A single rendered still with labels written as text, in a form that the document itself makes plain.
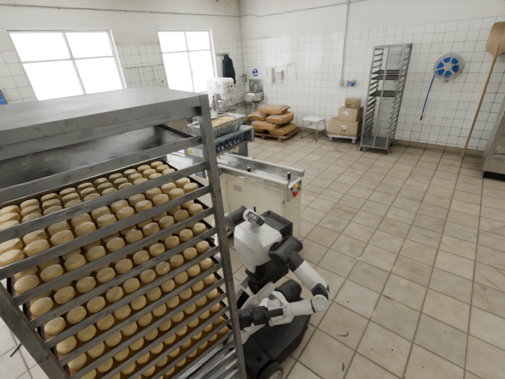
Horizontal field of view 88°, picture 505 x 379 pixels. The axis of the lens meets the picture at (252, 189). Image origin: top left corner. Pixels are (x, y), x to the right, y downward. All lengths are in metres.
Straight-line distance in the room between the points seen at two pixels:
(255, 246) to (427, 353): 1.51
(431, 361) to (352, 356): 0.52
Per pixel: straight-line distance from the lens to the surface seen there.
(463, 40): 5.85
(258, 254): 1.45
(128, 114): 0.74
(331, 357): 2.24
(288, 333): 2.10
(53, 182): 0.78
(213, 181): 0.90
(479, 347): 2.65
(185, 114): 0.84
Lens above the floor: 1.93
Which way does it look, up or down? 28 degrees down
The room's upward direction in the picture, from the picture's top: 4 degrees counter-clockwise
